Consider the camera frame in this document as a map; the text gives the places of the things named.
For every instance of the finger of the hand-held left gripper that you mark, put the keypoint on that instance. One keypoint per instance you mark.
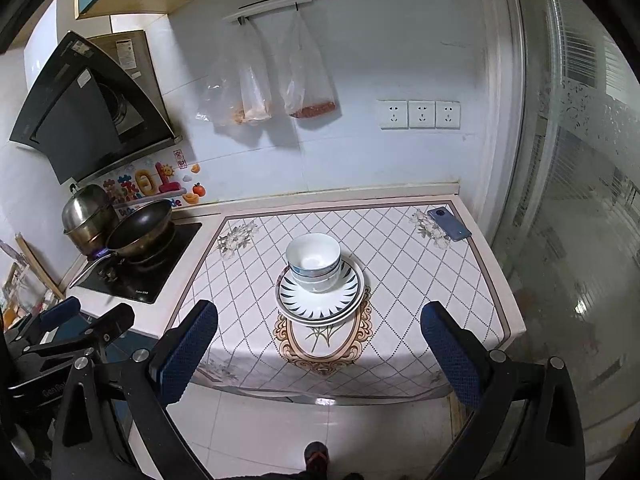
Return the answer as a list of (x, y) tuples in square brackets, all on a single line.
[(107, 322), (57, 312)]

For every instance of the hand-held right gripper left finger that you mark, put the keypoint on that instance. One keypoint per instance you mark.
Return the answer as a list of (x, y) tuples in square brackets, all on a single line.
[(187, 350)]

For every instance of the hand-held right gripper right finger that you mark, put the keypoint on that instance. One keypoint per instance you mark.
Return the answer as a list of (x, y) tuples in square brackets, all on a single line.
[(450, 350)]

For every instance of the white floral plate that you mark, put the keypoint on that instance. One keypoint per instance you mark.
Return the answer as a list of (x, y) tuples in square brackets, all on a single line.
[(357, 305)]

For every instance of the white plate blue striped rim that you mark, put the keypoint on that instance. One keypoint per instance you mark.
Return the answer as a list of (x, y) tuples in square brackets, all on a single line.
[(345, 287)]

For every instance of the wooden board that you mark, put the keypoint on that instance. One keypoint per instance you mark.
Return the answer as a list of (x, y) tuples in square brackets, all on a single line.
[(40, 265)]

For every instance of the diamond pattern printed tablecloth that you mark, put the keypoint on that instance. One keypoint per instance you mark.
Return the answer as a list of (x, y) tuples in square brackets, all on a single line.
[(425, 285)]

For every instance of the black cooktop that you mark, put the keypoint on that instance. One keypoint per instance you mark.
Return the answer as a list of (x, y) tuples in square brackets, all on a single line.
[(170, 260)]

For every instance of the dark wok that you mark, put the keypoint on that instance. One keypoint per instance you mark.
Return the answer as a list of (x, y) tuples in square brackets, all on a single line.
[(142, 227)]

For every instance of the stainless steel pot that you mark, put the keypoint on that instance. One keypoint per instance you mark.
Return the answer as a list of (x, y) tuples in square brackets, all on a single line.
[(85, 215)]

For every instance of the blue smartphone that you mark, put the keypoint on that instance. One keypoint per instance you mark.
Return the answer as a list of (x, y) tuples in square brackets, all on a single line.
[(449, 223)]

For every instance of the person's shoe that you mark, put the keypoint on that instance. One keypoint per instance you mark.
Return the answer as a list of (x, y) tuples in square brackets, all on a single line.
[(316, 457)]

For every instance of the glass sliding door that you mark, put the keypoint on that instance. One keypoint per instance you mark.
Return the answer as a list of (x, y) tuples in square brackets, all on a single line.
[(575, 210)]

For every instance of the black range hood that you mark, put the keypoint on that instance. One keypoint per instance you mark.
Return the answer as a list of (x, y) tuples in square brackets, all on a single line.
[(85, 110)]

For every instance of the clear plastic bag pale contents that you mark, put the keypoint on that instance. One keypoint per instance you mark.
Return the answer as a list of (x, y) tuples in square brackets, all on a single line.
[(250, 95)]

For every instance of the clear plastic bag red contents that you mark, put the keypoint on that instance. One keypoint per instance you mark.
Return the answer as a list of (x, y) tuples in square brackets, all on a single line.
[(310, 85)]

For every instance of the colourful fruit wall sticker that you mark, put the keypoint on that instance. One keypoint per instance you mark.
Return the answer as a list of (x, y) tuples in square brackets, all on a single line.
[(150, 185)]

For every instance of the white wall socket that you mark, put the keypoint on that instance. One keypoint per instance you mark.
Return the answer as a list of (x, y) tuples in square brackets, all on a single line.
[(393, 114), (448, 114), (421, 114)]

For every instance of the wall hanging rail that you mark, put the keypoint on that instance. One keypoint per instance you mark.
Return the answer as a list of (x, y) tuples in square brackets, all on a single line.
[(285, 2)]

